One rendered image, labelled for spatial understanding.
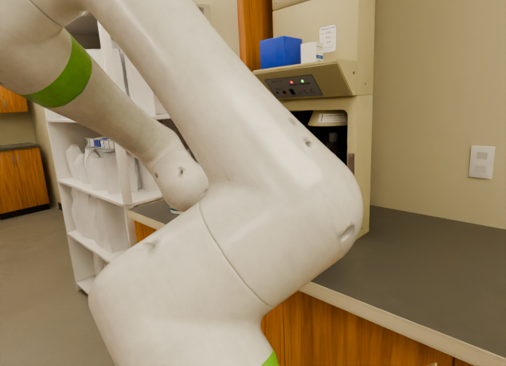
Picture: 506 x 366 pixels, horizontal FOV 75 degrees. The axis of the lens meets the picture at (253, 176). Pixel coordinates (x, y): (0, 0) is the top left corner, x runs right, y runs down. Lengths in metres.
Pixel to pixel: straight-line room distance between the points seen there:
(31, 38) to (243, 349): 0.43
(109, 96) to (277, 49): 0.63
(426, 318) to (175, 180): 0.61
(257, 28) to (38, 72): 0.89
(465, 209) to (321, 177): 1.21
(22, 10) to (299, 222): 0.39
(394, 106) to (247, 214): 1.25
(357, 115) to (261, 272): 0.84
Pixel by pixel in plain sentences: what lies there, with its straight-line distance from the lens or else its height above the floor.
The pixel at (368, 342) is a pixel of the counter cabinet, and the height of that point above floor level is 0.82.
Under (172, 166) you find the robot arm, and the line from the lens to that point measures 0.75.
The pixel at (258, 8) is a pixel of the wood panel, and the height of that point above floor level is 1.73.
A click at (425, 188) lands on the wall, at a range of 1.49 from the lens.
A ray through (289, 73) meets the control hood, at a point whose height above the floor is 1.49.
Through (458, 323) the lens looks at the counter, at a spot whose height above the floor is 0.94.
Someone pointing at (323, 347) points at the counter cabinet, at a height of 0.73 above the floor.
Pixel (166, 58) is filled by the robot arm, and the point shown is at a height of 1.45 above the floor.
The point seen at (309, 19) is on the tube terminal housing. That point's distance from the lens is 1.19.
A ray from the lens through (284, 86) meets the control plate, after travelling 1.14.
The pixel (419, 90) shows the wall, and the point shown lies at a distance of 1.46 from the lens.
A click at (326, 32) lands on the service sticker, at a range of 1.14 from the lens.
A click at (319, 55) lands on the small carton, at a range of 1.08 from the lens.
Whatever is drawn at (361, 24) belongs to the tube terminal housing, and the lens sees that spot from 1.11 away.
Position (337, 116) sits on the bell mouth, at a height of 1.35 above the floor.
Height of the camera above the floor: 1.41
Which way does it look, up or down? 12 degrees down
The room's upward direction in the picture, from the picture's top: 3 degrees counter-clockwise
